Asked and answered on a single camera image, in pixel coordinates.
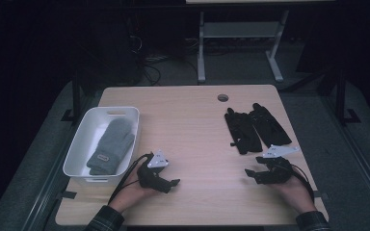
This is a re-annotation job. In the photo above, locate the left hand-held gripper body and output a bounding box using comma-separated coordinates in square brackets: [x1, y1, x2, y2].
[136, 149, 172, 191]

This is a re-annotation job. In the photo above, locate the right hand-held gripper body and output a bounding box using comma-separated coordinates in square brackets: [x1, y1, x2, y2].
[258, 144, 301, 186]

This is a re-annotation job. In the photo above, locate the black glove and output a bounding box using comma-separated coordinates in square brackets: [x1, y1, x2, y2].
[224, 107, 264, 156]
[249, 102, 293, 149]

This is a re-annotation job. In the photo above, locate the grey mitten with label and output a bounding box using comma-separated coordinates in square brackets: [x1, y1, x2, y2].
[86, 117, 136, 172]

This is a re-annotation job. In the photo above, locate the white plastic bin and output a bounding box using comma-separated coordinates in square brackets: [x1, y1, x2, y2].
[62, 106, 141, 188]

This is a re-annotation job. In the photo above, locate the person's left hand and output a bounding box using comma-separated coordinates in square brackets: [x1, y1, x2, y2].
[108, 172, 157, 214]

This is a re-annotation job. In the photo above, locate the person's right hand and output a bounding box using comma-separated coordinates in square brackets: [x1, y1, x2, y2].
[268, 176, 318, 216]

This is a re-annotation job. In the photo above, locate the black upright stand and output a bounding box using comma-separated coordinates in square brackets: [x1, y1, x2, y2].
[60, 71, 85, 123]
[332, 65, 362, 126]

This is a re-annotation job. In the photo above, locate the white metal stand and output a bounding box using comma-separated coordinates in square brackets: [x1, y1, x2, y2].
[197, 9, 290, 85]

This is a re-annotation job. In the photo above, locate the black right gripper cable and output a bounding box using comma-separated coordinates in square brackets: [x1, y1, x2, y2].
[288, 167, 316, 203]

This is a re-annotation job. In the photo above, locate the grey metal frame rail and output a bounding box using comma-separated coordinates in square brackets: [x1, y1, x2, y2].
[321, 94, 370, 222]
[20, 102, 93, 231]

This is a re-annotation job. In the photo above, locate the tangle of floor cables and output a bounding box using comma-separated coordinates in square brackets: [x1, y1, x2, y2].
[136, 53, 198, 87]

